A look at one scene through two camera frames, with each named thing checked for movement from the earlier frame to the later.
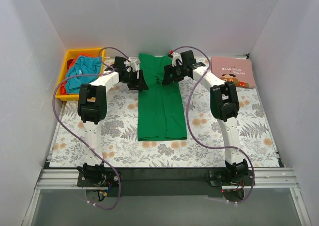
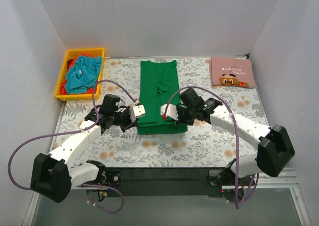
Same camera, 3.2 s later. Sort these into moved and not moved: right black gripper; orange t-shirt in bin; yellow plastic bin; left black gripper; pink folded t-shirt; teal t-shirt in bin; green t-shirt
Moved: left black gripper; right black gripper; green t-shirt
Not moved: pink folded t-shirt; teal t-shirt in bin; yellow plastic bin; orange t-shirt in bin
